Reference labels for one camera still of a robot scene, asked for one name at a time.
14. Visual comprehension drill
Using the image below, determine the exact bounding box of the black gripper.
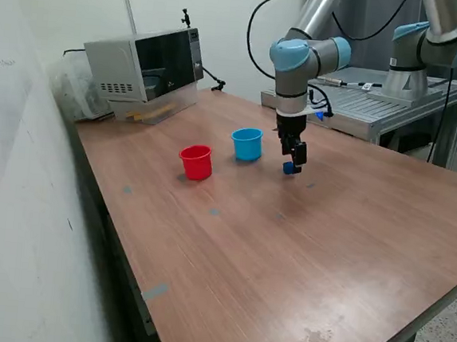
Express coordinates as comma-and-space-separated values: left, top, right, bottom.
272, 112, 312, 175

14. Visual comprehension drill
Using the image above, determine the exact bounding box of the aluminium robot base table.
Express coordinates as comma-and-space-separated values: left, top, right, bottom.
255, 58, 457, 170

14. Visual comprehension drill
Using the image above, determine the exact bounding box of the blue plastic cup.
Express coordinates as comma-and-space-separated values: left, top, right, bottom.
229, 126, 265, 163

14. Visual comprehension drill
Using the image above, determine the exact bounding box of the red plastic cup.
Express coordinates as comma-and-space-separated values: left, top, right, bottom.
175, 142, 215, 183

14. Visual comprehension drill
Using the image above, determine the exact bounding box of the silver microwave oven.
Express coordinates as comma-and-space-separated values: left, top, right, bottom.
78, 17, 209, 109

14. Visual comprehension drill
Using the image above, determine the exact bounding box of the grey tape strip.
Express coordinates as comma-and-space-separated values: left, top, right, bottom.
140, 281, 170, 303

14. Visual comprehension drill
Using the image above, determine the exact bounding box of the white thin rod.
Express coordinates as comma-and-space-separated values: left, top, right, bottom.
120, 0, 141, 36

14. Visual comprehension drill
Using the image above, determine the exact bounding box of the crumpled clear plastic bag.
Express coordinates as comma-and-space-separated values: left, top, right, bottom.
42, 49, 122, 126

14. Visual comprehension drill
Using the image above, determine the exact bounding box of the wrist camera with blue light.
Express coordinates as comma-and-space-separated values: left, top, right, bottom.
305, 100, 336, 122

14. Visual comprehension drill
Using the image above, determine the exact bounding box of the cable with silver connector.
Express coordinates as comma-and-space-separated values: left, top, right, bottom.
315, 75, 384, 92

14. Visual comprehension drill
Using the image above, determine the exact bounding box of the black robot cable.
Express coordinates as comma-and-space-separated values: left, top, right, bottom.
240, 0, 412, 117

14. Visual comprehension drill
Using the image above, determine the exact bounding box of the black hanging cable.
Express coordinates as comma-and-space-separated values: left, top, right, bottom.
424, 62, 455, 165

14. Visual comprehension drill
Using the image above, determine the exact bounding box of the small black camera mount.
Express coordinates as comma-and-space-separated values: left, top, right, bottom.
179, 8, 194, 29

